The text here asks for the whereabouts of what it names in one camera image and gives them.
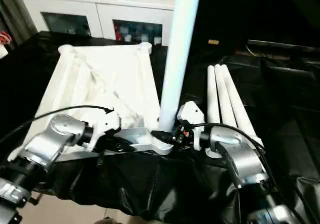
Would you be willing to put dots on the white post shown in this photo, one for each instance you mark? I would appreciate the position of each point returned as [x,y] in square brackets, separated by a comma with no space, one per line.
[3,51]

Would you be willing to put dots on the white plastic table leg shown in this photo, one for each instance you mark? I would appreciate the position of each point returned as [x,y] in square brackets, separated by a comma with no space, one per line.
[240,109]
[180,47]
[225,96]
[212,96]

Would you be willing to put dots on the red clothes hangers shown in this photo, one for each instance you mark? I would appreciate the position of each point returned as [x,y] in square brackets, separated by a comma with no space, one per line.
[5,37]

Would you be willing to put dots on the white plastic table top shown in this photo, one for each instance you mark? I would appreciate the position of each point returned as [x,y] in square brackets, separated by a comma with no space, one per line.
[100,67]

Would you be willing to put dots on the grey robot foot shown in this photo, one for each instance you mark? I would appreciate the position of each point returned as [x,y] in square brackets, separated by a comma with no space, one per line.
[107,221]

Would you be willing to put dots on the black cabinet with gold label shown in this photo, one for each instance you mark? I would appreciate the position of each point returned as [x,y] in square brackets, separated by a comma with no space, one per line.
[225,9]

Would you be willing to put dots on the grey curtain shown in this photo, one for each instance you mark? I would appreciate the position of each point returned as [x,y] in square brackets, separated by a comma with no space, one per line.
[17,9]

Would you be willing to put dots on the white cabinet with glass doors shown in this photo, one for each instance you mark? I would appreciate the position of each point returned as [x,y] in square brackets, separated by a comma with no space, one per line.
[95,7]

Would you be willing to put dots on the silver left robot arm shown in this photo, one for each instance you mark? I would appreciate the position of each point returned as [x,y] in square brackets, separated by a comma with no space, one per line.
[50,139]

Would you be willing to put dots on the black shiny mat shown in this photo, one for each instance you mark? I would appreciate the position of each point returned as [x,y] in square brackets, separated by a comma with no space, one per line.
[150,184]

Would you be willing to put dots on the black flat bar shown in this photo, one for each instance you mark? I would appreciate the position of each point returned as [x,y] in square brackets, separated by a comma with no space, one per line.
[275,44]

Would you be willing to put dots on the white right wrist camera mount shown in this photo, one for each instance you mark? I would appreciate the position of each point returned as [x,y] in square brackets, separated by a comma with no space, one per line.
[190,111]

